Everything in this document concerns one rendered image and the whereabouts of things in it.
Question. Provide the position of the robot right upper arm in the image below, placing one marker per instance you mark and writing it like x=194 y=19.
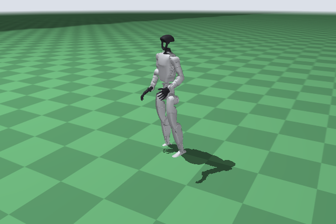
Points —
x=156 y=72

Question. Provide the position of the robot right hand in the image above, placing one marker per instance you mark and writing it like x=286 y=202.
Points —
x=146 y=91

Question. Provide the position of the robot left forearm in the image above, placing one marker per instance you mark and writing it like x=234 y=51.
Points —
x=176 y=83

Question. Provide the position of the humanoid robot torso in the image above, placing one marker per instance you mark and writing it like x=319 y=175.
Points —
x=167 y=71

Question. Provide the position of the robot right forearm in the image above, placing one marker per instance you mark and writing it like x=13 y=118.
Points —
x=154 y=81

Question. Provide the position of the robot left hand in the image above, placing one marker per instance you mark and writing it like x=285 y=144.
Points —
x=164 y=92

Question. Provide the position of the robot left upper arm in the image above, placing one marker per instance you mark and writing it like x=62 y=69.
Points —
x=175 y=61

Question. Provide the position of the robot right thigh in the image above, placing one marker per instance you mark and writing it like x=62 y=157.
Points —
x=160 y=108

